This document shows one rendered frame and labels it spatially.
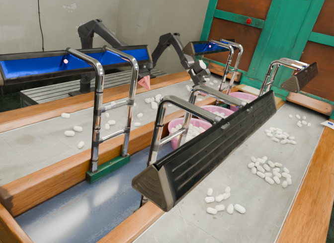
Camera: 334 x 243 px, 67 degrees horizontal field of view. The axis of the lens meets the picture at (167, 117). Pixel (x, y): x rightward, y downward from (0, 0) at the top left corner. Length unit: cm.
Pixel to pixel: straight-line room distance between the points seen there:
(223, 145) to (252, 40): 164
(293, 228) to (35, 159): 88
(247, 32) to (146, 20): 179
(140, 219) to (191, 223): 16
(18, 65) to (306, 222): 99
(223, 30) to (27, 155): 173
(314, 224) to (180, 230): 45
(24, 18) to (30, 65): 238
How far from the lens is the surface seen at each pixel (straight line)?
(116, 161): 102
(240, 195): 99
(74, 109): 130
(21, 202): 88
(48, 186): 90
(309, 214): 103
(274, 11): 208
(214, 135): 52
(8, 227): 81
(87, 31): 152
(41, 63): 84
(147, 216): 77
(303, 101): 203
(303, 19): 205
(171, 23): 337
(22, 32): 320
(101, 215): 88
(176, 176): 41
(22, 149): 106
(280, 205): 104
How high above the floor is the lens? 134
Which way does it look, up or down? 27 degrees down
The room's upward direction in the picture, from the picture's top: 12 degrees clockwise
